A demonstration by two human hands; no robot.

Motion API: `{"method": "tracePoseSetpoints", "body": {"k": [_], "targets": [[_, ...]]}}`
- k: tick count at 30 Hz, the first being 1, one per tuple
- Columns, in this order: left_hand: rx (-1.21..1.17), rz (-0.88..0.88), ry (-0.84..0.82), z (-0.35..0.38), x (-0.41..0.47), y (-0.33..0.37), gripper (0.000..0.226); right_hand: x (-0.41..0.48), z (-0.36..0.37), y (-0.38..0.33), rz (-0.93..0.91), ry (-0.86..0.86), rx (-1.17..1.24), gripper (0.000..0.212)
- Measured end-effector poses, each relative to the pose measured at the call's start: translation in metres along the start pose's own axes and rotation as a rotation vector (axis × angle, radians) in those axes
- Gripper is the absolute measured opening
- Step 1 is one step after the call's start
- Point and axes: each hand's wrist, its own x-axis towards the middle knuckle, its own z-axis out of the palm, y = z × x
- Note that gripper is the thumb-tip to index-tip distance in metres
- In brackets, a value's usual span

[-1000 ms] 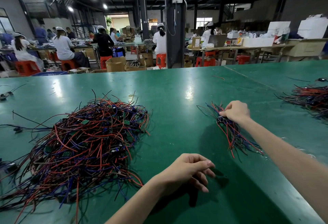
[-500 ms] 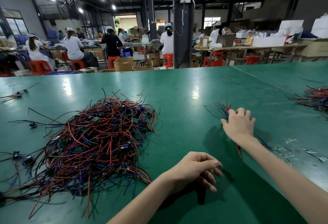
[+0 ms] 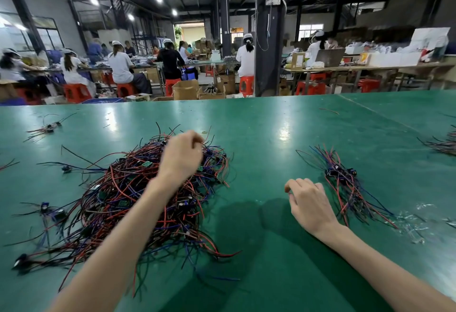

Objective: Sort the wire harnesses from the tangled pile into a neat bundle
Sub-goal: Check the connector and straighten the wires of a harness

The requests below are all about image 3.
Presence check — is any slim dark steel pillar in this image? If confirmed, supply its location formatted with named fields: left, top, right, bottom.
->
left=218, top=0, right=232, bottom=60

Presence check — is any person's left forearm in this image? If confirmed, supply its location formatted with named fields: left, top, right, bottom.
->
left=46, top=174, right=176, bottom=312

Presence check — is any person's left hand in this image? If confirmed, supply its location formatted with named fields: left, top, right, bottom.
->
left=157, top=130, right=206, bottom=190

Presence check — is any person's right forearm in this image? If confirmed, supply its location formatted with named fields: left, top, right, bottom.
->
left=315, top=223, right=456, bottom=312

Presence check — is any low cardboard box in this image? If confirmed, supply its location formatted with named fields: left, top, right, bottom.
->
left=198, top=86, right=227, bottom=100

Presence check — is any person's right hand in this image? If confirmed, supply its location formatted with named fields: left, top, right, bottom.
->
left=284, top=178, right=343, bottom=238

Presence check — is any large pile of wire harnesses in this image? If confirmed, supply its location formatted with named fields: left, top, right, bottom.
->
left=11, top=123, right=243, bottom=298

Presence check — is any wide dark steel pillar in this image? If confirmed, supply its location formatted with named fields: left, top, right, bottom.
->
left=254, top=0, right=289, bottom=97

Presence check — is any wire harness with blue part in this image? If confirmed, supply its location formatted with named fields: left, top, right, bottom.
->
left=14, top=201, right=69, bottom=228

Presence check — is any red plastic stool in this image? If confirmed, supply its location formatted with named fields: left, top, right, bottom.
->
left=165, top=78, right=182, bottom=97
left=116, top=82, right=136, bottom=98
left=63, top=83, right=93, bottom=104
left=239, top=75, right=255, bottom=97
left=295, top=80, right=327, bottom=96
left=358, top=78, right=381, bottom=93

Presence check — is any bundle of red blue wires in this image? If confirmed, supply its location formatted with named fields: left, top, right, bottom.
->
left=296, top=144, right=399, bottom=230

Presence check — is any large white board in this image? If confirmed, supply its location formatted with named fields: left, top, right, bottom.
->
left=409, top=27, right=451, bottom=51

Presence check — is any tall cardboard box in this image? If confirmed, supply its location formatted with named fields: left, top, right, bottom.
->
left=215, top=73, right=237, bottom=95

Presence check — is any tangle of dark wires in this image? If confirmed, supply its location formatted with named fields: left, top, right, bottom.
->
left=418, top=125, right=456, bottom=156

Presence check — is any grey laptop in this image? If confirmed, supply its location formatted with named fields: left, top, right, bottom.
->
left=315, top=48, right=346, bottom=68

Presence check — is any large open cardboard box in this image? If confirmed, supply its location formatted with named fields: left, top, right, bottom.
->
left=172, top=79, right=200, bottom=101

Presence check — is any wire harness with black connector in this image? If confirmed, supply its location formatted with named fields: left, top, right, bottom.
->
left=36, top=145, right=107, bottom=178

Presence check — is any small wire harness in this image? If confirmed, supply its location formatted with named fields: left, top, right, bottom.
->
left=24, top=112, right=77, bottom=143

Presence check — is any long wooden work table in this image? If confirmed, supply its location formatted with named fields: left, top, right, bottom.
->
left=284, top=59, right=456, bottom=96

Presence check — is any clear plastic bag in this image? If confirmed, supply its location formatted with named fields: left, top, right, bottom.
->
left=395, top=202, right=456, bottom=245

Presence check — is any row of white boxes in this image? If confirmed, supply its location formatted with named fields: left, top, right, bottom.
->
left=366, top=51, right=423, bottom=68

